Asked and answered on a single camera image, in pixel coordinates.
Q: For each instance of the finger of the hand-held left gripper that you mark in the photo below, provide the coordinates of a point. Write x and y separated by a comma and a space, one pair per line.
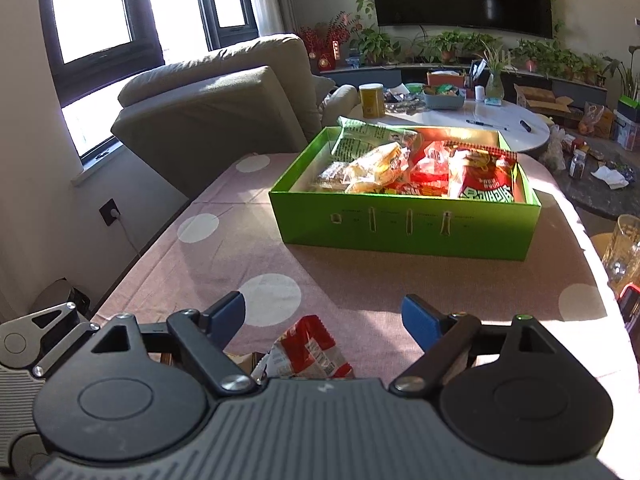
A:
65, 342

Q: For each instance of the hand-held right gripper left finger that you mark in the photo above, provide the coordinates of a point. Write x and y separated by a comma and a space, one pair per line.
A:
227, 315

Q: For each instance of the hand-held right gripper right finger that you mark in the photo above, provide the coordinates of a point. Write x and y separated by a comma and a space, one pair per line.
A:
420, 317

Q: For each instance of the red and white snack packet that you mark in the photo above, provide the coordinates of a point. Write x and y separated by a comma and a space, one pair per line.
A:
310, 350

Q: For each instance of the green cardboard box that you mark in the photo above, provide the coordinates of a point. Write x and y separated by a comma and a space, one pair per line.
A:
400, 227

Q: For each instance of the red striped instant noodle packet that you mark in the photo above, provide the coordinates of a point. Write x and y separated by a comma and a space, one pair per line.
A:
482, 175

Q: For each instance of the pink polka-dot tablecloth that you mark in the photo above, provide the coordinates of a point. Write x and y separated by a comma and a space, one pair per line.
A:
350, 280

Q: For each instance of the red translucent snack packet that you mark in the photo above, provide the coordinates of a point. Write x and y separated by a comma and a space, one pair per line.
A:
430, 167

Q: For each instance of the yellow bread packet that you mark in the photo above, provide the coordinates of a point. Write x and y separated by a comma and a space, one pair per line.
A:
377, 167

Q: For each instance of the clear cracker packet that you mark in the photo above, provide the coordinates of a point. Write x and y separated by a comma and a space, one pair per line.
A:
330, 175

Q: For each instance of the green and white snack packet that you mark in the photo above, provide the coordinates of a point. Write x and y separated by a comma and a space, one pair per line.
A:
365, 137

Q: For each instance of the white oval coffee table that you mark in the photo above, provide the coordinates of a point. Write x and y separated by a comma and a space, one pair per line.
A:
505, 137

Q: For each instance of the ballpoint pen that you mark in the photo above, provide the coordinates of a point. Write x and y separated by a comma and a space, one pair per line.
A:
486, 124

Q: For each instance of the clear drinking glass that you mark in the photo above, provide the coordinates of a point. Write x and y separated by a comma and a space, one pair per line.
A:
620, 255

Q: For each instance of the red and black object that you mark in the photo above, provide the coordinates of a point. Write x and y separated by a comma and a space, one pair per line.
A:
631, 302

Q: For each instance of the clear plastic bag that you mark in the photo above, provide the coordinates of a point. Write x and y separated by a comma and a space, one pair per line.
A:
552, 152

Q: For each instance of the dark marble round table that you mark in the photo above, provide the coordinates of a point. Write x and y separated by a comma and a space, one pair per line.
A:
600, 200

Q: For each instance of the beige sofa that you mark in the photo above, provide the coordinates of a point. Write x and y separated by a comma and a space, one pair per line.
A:
210, 100

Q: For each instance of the black marker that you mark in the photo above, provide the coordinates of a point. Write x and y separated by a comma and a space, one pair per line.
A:
525, 126

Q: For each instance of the grey-green plastic basket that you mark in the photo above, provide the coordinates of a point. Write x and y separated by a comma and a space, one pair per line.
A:
444, 100

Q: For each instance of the dark glass bottle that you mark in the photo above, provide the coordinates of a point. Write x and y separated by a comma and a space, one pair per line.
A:
578, 166

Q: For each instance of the yellow cylindrical can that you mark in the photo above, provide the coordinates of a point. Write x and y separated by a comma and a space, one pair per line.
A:
372, 101

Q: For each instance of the small white cylinder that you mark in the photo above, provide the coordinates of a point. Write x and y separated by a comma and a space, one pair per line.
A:
480, 94

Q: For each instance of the crumpled white tissue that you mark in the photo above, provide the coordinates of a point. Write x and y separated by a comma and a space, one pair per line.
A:
610, 177

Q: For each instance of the glass vase with plant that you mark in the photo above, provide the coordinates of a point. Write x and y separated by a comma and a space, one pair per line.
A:
495, 85

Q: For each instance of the open brown cardboard box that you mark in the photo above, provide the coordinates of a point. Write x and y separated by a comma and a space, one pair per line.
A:
542, 100

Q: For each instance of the row of potted plants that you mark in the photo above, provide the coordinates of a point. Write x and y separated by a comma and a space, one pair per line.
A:
450, 47

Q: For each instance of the red festive decoration plant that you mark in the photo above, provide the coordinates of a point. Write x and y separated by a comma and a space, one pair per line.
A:
327, 40

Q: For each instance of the dark-framed window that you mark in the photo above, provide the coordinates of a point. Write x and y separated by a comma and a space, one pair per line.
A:
90, 10

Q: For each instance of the wall power socket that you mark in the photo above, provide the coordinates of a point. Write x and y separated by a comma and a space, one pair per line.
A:
110, 211

